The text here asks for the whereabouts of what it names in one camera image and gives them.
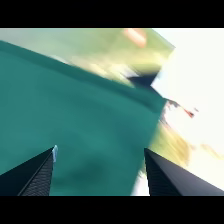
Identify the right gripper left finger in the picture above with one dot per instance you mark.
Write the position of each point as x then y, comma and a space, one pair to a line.
31, 176

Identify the dark green T-shirt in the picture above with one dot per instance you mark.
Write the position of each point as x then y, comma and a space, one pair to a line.
76, 126

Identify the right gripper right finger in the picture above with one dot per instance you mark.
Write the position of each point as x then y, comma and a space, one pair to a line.
170, 178

